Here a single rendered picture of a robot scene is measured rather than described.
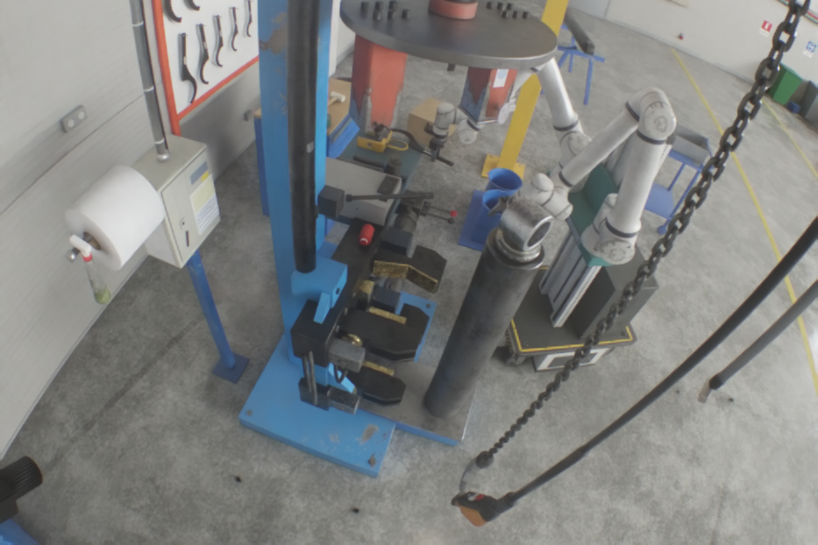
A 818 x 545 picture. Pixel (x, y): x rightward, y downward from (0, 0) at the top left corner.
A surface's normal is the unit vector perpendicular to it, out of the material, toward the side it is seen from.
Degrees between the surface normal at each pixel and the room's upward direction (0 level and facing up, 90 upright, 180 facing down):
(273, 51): 90
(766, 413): 0
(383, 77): 90
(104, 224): 41
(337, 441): 0
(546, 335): 0
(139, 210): 64
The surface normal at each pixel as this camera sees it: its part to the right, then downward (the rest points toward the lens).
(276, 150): -0.29, 0.66
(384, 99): 0.46, 0.68
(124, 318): 0.14, -0.69
